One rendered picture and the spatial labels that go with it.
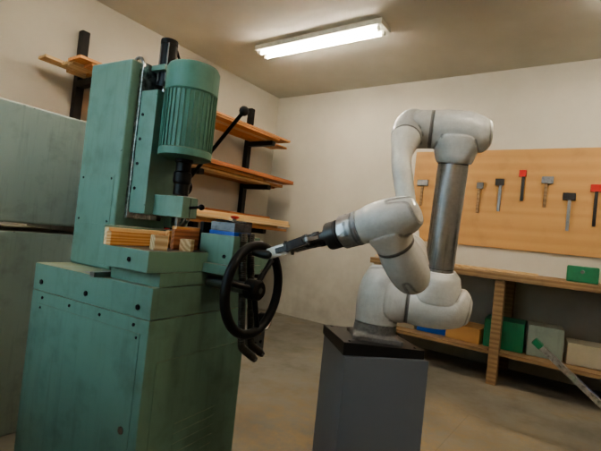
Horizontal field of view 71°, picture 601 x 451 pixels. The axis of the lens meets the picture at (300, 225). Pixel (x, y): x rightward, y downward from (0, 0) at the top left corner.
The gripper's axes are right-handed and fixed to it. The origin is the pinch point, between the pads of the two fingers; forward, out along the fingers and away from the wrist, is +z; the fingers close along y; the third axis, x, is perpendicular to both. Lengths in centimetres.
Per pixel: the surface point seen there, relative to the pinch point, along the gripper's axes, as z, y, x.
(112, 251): 38.8, 24.7, -9.0
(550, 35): -116, -260, -146
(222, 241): 18.0, 1.7, -7.5
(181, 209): 31.0, 3.5, -21.2
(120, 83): 43, 11, -69
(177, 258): 24.7, 14.4, -3.7
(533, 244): -63, -315, 3
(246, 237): 11.9, -2.5, -7.2
